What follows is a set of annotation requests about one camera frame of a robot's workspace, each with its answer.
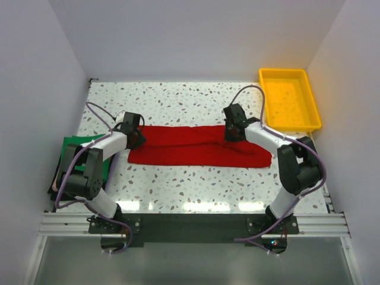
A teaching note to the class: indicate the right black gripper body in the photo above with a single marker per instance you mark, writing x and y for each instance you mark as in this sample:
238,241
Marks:
228,135

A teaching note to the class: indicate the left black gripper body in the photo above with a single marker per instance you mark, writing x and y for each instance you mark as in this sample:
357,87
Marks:
140,139

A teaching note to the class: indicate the red t shirt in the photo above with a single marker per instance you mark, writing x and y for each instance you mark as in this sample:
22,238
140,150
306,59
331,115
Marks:
196,146

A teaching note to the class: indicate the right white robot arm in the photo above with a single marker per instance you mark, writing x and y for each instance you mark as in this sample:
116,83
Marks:
300,168

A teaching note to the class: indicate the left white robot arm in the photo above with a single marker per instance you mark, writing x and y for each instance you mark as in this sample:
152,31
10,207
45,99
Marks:
80,176

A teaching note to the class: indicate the yellow plastic bin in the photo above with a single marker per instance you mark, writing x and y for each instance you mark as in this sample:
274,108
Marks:
290,105

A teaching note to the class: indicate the green folded t shirt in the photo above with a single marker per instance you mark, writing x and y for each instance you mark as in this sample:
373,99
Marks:
81,140

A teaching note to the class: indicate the pink folded t shirt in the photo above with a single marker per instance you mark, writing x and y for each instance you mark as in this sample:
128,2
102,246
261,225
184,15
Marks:
54,185

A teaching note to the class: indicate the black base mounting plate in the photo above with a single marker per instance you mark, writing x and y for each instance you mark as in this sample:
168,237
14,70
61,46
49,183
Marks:
175,228

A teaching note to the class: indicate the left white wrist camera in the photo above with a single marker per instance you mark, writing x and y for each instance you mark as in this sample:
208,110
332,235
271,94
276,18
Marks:
120,116

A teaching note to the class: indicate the aluminium frame rail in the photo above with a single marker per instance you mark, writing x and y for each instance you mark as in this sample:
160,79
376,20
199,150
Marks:
329,224

